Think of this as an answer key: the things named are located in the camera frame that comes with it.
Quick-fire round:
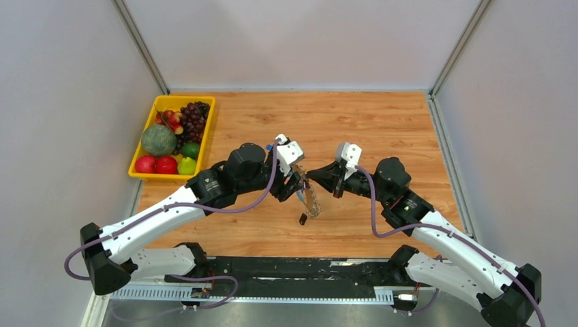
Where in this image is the green lime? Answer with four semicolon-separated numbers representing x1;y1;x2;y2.
181;142;200;160

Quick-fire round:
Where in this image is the aluminium frame rail front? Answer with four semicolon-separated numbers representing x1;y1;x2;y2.
92;253;508;292

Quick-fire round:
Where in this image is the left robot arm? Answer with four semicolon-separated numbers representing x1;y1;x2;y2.
80;140;305;295

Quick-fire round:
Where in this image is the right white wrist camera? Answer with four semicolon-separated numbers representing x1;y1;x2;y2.
335;142;363;181

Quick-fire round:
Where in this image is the green melon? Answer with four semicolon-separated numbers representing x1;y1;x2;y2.
140;124;177;157

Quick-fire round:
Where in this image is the small red fruits cluster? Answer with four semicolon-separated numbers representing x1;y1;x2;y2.
155;110;184;135

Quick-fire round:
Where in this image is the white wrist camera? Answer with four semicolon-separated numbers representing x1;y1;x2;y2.
335;142;363;181
275;134;305;176

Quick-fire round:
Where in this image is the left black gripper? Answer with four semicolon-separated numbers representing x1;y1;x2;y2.
237;144;304;202

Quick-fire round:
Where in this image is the red apple left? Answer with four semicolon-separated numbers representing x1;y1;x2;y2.
134;155;157;174

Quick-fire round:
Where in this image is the dark purple grape bunch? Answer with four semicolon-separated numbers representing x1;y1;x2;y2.
174;101;211;151

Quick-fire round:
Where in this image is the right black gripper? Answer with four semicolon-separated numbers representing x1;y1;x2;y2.
306;159;391;204

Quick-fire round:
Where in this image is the purple cable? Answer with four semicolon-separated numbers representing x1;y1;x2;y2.
63;140;280;311
354;166;547;327

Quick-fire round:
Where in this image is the silver crescent key organizer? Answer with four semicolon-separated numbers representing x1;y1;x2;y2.
293;166;322;219

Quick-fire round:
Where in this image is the red apple right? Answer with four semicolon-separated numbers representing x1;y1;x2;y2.
155;156;178;174

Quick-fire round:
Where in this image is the black key fob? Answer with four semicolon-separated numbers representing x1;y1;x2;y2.
299;214;308;225

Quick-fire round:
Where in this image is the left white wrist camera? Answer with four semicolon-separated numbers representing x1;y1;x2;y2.
275;134;305;176

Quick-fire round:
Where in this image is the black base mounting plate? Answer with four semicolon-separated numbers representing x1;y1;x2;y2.
186;256;419;299

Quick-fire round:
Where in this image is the white slotted cable duct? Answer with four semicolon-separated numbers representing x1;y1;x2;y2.
110;286;395;305

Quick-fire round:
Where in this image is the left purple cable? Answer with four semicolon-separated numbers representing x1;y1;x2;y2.
63;140;280;311

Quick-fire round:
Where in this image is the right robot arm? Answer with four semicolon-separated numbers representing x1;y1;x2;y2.
307;157;546;326

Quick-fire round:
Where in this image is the red apple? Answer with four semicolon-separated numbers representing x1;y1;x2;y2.
134;155;157;174
155;156;178;174

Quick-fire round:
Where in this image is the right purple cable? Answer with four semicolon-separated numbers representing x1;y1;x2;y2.
354;166;547;327

